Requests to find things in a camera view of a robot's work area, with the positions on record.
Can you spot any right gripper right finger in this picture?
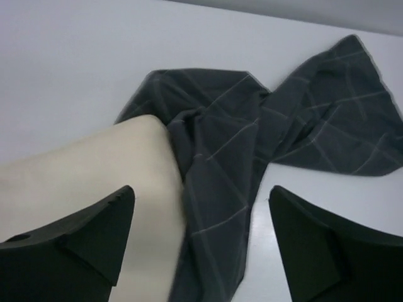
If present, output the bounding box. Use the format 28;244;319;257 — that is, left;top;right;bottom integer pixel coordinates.
269;186;402;301

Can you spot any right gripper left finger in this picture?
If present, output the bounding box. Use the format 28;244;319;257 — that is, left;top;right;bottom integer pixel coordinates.
1;186;135;301

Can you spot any cream pillow with bear print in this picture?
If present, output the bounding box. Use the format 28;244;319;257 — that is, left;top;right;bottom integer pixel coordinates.
1;115;185;301

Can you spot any dark plaid pillowcase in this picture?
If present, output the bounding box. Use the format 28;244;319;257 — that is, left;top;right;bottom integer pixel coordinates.
118;35;402;301

